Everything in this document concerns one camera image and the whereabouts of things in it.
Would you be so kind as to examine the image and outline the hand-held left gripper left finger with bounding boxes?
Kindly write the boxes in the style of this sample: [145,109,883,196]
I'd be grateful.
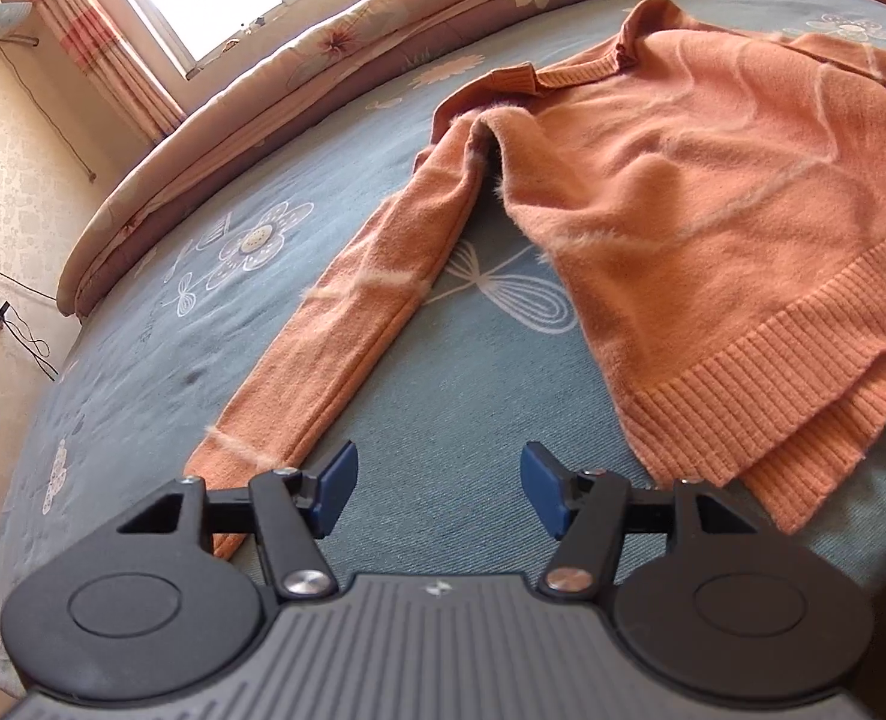
[116,441,360,601]

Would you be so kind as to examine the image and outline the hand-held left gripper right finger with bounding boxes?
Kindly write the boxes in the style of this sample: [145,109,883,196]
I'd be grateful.
[519,442,770,601]

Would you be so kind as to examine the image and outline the black wall cables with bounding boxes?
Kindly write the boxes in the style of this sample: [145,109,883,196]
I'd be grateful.
[0,234,59,381]

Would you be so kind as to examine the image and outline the hanging pull cord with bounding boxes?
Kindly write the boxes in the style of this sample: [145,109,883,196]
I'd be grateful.
[0,37,97,182]

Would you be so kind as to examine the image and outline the pink striped curtain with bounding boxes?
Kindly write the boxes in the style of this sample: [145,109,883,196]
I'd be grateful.
[6,0,189,145]

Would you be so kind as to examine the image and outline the folded pink floral quilt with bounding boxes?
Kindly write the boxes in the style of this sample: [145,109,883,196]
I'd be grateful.
[56,0,684,316]

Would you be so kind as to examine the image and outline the orange knit sweater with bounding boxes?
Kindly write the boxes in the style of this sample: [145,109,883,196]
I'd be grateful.
[186,0,886,563]

